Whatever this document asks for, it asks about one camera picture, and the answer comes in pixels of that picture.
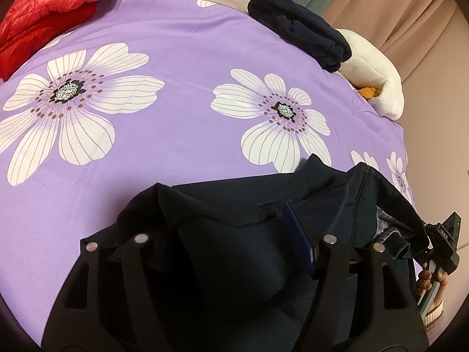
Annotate folded navy clothes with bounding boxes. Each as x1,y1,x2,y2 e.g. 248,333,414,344
247,0,353,73

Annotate person's right hand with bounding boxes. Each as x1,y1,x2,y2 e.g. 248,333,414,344
416,269,450,310

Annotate purple floral bedsheet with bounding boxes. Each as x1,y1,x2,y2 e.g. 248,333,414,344
0,0,417,338

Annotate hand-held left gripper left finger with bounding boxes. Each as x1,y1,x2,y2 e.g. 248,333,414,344
40,233,178,352

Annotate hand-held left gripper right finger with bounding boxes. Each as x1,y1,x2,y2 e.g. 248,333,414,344
280,201,430,352

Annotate red puffer jacket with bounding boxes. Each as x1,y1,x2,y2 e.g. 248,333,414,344
0,0,138,82

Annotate person's right forearm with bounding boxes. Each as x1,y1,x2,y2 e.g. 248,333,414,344
421,299,446,328

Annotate pink curtain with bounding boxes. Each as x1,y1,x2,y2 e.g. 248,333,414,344
319,0,469,250

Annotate dark navy zip jacket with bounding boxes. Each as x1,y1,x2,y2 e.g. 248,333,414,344
79,153,441,352

